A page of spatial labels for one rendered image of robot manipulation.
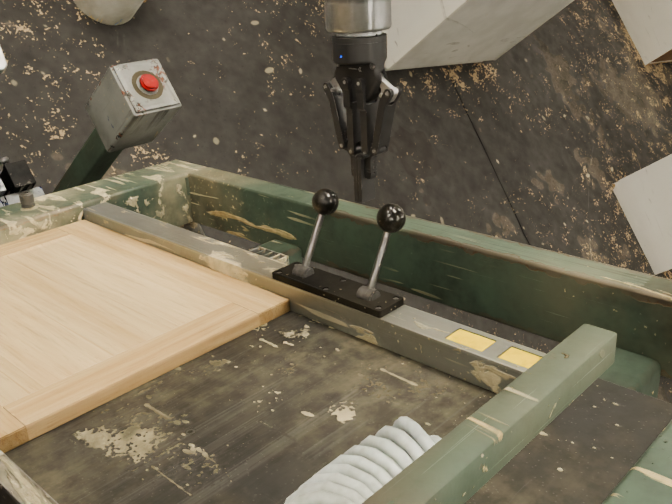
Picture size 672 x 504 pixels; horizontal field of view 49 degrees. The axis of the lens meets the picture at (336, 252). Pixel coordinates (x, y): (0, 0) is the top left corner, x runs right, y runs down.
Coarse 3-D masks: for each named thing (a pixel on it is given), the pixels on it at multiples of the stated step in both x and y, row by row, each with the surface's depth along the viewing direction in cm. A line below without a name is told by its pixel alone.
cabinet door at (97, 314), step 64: (0, 256) 123; (64, 256) 122; (128, 256) 120; (0, 320) 101; (64, 320) 100; (128, 320) 99; (192, 320) 97; (256, 320) 98; (0, 384) 85; (64, 384) 84; (128, 384) 85; (0, 448) 75
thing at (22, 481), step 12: (0, 456) 64; (0, 468) 62; (12, 468) 62; (0, 480) 60; (12, 480) 60; (24, 480) 60; (0, 492) 61; (12, 492) 59; (24, 492) 59; (36, 492) 59
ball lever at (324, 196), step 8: (320, 192) 101; (328, 192) 101; (312, 200) 101; (320, 200) 100; (328, 200) 100; (336, 200) 101; (320, 208) 101; (328, 208) 100; (336, 208) 102; (320, 216) 102; (320, 224) 102; (312, 232) 102; (312, 240) 102; (312, 248) 102; (304, 264) 102; (296, 272) 101; (304, 272) 101; (312, 272) 101
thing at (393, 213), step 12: (396, 204) 94; (384, 216) 92; (396, 216) 92; (384, 228) 93; (396, 228) 93; (384, 240) 94; (384, 252) 94; (372, 276) 94; (360, 288) 94; (372, 288) 94; (372, 300) 93
